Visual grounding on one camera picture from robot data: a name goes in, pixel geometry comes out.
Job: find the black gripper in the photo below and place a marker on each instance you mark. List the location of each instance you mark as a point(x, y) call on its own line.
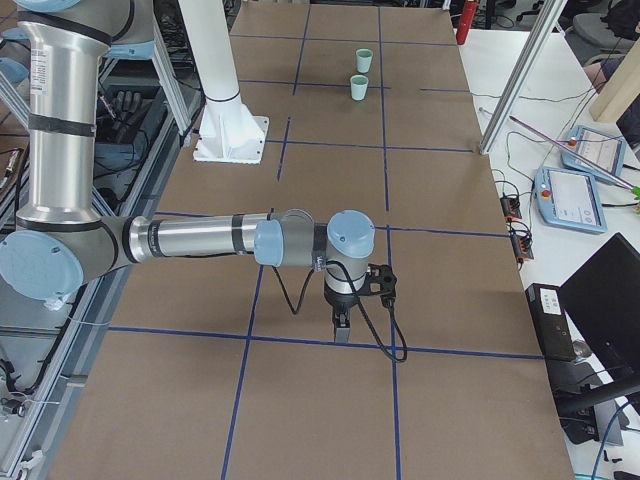
point(338, 302)

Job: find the pale green cup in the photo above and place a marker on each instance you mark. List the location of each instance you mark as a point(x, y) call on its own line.
point(364, 58)
point(358, 87)

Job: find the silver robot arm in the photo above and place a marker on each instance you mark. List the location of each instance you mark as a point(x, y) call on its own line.
point(62, 243)

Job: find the brown paper table cover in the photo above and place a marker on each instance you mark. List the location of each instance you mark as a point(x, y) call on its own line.
point(223, 369)

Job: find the black power strip right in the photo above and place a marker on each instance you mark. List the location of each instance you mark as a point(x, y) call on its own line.
point(522, 249)

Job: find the black power strip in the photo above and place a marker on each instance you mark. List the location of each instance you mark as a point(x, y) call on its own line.
point(522, 249)
point(511, 208)

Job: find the black power strip left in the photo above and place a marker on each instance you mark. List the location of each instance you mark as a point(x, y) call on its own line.
point(511, 208)

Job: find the black computer box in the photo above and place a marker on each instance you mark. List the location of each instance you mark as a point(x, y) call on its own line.
point(550, 322)

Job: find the near blue teach pendant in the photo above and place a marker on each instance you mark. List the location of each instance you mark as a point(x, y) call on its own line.
point(569, 199)

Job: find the blue teach pendant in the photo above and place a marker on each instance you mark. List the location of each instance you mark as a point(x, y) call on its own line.
point(569, 199)
point(603, 149)

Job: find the metal reacher grabber stick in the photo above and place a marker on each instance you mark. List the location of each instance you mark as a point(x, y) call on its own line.
point(563, 147)

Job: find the black monitor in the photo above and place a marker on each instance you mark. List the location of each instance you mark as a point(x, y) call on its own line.
point(602, 299)

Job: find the far blue teach pendant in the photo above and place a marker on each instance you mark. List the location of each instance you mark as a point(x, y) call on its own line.
point(603, 149)

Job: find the red cylinder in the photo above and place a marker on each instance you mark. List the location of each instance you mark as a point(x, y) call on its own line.
point(466, 21)

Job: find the white mount base plate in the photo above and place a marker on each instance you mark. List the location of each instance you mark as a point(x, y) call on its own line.
point(230, 133)

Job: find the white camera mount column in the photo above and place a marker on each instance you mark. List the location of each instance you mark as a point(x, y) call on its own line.
point(208, 35)

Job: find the aluminium frame post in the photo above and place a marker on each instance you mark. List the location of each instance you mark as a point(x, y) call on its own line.
point(537, 39)

